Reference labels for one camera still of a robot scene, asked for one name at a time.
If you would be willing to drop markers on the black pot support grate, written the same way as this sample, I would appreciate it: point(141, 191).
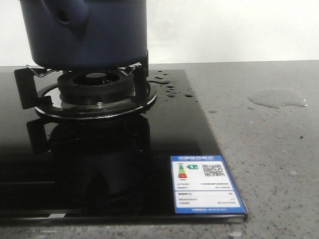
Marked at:
point(47, 101)

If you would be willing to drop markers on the dark blue pot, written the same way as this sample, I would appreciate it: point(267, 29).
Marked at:
point(85, 34)

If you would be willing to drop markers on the black gas burner head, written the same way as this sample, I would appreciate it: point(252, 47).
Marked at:
point(89, 88)

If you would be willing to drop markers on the blue energy label sticker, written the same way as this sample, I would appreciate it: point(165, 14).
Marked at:
point(202, 185)

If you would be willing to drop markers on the black glass gas stove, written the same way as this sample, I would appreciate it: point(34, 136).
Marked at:
point(114, 171)

